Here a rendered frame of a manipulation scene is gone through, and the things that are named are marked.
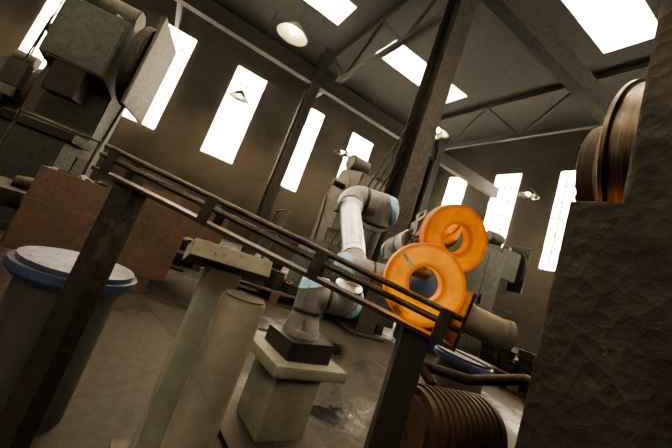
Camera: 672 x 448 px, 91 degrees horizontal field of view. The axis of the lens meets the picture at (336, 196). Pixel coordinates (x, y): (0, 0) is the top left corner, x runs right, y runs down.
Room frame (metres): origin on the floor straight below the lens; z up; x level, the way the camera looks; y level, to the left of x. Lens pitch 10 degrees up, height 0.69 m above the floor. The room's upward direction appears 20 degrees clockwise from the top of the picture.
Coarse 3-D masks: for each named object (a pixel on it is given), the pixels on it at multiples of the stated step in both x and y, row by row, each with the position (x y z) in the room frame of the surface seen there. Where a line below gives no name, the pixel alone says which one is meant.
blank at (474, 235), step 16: (448, 208) 0.71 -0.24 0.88; (464, 208) 0.71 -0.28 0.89; (432, 224) 0.70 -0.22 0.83; (448, 224) 0.71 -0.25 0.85; (464, 224) 0.72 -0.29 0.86; (480, 224) 0.72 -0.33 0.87; (432, 240) 0.71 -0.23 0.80; (464, 240) 0.74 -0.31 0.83; (480, 240) 0.72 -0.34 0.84; (464, 256) 0.72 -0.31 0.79; (480, 256) 0.73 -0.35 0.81; (464, 272) 0.73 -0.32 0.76
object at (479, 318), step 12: (480, 312) 0.61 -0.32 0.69; (468, 324) 0.60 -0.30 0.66; (480, 324) 0.60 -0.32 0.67; (492, 324) 0.60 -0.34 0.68; (504, 324) 0.60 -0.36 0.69; (480, 336) 0.60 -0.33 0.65; (492, 336) 0.60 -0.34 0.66; (504, 336) 0.59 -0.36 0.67; (516, 336) 0.59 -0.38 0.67; (504, 348) 0.59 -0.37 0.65
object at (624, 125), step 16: (640, 80) 0.65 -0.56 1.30; (624, 96) 0.62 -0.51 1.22; (640, 96) 0.59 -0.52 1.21; (608, 112) 0.62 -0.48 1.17; (624, 112) 0.60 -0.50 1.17; (608, 128) 0.61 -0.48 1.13; (624, 128) 0.59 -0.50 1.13; (608, 144) 0.61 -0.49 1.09; (624, 144) 0.59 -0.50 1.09; (608, 160) 0.61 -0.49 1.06; (624, 160) 0.59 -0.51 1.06; (608, 176) 0.61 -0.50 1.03; (624, 176) 0.59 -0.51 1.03; (608, 192) 0.62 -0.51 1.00
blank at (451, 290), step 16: (400, 256) 0.62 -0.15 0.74; (416, 256) 0.62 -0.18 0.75; (432, 256) 0.62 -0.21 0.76; (448, 256) 0.62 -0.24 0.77; (384, 272) 0.64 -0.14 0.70; (400, 272) 0.62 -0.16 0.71; (448, 272) 0.62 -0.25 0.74; (384, 288) 0.63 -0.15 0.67; (448, 288) 0.62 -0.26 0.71; (464, 288) 0.62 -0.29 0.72; (416, 304) 0.62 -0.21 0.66; (448, 304) 0.62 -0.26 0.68; (416, 320) 0.62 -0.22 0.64
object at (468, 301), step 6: (468, 294) 0.62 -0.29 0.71; (474, 294) 0.59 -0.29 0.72; (468, 300) 0.60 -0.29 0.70; (462, 306) 0.62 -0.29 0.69; (468, 306) 0.59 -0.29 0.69; (462, 312) 0.61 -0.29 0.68; (468, 312) 0.59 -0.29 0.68; (456, 324) 0.62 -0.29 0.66; (462, 324) 0.59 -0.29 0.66; (450, 330) 0.64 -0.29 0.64; (462, 330) 0.59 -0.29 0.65; (450, 336) 0.62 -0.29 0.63; (456, 336) 0.59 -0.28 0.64; (450, 342) 0.61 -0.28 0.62; (456, 342) 0.59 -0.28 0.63
